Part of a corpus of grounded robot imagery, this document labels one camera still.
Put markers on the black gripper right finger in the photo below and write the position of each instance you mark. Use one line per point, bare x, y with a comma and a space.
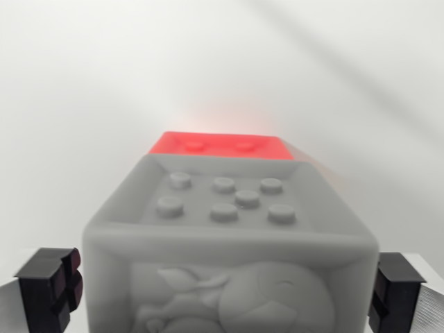
402, 298

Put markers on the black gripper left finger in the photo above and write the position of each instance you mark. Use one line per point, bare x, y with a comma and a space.
38, 295

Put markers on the grey embossed studded cube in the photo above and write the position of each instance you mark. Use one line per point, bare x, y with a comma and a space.
229, 249

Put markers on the red studded cube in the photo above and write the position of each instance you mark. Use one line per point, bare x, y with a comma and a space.
163, 145

